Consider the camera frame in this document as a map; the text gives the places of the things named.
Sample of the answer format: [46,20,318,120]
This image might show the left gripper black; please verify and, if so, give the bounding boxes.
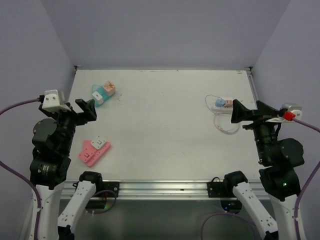
[39,97,96,154]

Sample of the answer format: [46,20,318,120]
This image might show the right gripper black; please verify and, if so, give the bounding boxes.
[230,98,283,162]

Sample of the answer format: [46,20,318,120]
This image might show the pink cube plug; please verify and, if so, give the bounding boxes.
[223,99,233,108]

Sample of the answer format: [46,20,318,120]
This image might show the white power strip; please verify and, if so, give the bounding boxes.
[210,97,233,113]

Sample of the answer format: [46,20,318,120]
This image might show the blue cube plug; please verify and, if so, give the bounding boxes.
[215,98,226,108]

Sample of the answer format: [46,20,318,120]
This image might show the white square plug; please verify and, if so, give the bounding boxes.
[91,135,107,150]

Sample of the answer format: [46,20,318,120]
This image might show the thin charging cables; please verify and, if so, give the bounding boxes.
[204,94,241,136]

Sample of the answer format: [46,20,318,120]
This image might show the pink triangular socket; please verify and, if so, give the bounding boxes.
[78,140,111,168]

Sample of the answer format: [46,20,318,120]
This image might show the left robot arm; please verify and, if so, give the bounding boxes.
[29,99,104,240]

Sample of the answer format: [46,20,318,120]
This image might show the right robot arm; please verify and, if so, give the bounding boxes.
[222,99,306,240]

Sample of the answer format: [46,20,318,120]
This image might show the white cube plug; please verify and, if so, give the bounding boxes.
[92,91,104,106]

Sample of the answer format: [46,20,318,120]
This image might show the teal triangular socket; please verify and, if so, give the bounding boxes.
[91,83,116,108]

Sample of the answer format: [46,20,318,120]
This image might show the orange cube plug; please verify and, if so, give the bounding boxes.
[102,81,116,97]

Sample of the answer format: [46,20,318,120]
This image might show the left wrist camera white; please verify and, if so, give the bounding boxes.
[41,89,71,113]

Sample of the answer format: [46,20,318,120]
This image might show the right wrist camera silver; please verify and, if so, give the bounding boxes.
[266,103,303,124]

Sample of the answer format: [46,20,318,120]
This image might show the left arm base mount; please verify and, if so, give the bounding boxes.
[96,181,120,199]

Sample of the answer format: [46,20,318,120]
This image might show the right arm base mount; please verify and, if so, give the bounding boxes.
[206,177,235,198]

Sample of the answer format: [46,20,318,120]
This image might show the aluminium table rail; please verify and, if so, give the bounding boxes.
[59,179,271,201]

